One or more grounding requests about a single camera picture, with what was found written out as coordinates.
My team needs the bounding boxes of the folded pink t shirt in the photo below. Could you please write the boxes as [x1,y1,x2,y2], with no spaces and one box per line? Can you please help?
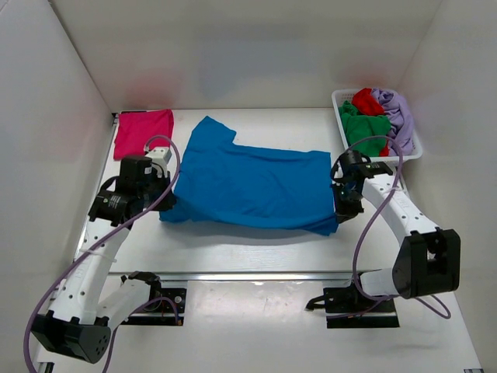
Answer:
[113,110,174,161]

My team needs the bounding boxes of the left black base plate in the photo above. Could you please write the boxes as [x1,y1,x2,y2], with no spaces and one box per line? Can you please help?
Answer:
[122,281,187,326]

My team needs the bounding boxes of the green t shirt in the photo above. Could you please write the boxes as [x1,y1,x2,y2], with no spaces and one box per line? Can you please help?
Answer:
[339,100,391,157]

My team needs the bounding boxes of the white plastic basket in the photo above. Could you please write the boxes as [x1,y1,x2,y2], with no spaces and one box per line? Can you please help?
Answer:
[332,88,423,166]

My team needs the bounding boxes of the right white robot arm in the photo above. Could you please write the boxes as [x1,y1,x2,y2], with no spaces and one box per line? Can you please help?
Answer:
[331,150,461,312]

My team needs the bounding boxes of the blue t shirt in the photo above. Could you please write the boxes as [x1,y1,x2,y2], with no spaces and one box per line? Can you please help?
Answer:
[159,117,339,236]

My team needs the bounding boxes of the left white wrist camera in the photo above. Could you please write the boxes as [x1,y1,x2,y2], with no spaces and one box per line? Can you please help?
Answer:
[145,147,172,173]

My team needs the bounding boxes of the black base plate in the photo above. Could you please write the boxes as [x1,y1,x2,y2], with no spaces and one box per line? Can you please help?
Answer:
[122,281,187,326]
[305,285,400,329]

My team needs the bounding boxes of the lavender t shirt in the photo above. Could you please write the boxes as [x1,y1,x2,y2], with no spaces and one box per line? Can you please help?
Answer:
[371,88,415,156]

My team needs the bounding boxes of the red t shirt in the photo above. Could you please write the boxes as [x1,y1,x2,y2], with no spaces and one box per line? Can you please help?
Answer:
[352,88,389,157]

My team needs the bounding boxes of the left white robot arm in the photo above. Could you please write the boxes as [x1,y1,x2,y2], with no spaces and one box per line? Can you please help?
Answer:
[27,148,178,364]

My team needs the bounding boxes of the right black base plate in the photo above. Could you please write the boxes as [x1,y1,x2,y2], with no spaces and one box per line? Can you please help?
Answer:
[305,285,400,329]

